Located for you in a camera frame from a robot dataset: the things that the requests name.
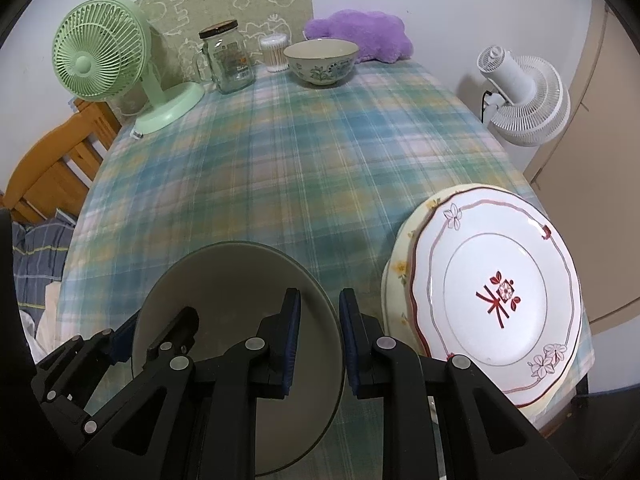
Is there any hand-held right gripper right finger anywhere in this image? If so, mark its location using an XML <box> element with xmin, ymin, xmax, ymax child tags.
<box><xmin>339</xmin><ymin>287</ymin><xmax>581</xmax><ymax>480</ymax></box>

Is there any plaid tablecloth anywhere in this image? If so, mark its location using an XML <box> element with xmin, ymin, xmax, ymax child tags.
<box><xmin>55</xmin><ymin>60</ymin><xmax>596</xmax><ymax>480</ymax></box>

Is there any wooden chair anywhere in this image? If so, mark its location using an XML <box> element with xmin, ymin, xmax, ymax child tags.
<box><xmin>0</xmin><ymin>97</ymin><xmax>121</xmax><ymax>223</ymax></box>

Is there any yellow flower plate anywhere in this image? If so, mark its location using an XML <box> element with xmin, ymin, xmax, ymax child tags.
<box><xmin>381</xmin><ymin>184</ymin><xmax>587</xmax><ymax>431</ymax></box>

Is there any white cloth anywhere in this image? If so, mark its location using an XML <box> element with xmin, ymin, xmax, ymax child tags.
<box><xmin>20</xmin><ymin>280</ymin><xmax>63</xmax><ymax>361</ymax></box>

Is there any green desk fan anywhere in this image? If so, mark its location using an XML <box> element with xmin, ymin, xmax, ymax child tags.
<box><xmin>52</xmin><ymin>0</ymin><xmax>206</xmax><ymax>136</ymax></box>

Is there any purple plush cushion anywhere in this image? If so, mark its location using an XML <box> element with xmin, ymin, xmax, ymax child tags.
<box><xmin>304</xmin><ymin>9</ymin><xmax>414</xmax><ymax>65</ymax></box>

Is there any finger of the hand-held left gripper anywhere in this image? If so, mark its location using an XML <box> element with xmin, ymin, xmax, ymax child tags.
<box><xmin>30</xmin><ymin>310</ymin><xmax>142</xmax><ymax>453</ymax></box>
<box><xmin>145</xmin><ymin>306</ymin><xmax>201</xmax><ymax>361</ymax></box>

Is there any cotton swab container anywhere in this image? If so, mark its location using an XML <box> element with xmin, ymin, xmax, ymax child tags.
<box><xmin>259</xmin><ymin>33</ymin><xmax>290</xmax><ymax>73</ymax></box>

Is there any glass jar with dark lid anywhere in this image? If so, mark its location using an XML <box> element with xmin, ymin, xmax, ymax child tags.
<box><xmin>192</xmin><ymin>20</ymin><xmax>256</xmax><ymax>95</ymax></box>

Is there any white desk fan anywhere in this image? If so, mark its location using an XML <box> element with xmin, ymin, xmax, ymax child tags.
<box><xmin>476</xmin><ymin>45</ymin><xmax>571</xmax><ymax>148</ymax></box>

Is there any red flower plate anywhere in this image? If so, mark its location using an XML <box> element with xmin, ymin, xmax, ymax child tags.
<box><xmin>409</xmin><ymin>187</ymin><xmax>583</xmax><ymax>408</ymax></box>

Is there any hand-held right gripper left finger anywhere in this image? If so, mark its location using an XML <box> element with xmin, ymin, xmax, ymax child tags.
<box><xmin>65</xmin><ymin>287</ymin><xmax>303</xmax><ymax>480</ymax></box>

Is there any blue floral ceramic bowl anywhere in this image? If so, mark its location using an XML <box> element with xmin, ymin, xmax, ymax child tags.
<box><xmin>283</xmin><ymin>38</ymin><xmax>360</xmax><ymax>87</ymax></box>
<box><xmin>131</xmin><ymin>242</ymin><xmax>347</xmax><ymax>476</ymax></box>

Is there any blue striped bedding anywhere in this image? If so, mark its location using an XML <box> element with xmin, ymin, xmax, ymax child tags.
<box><xmin>10</xmin><ymin>210</ymin><xmax>78</xmax><ymax>313</ymax></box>

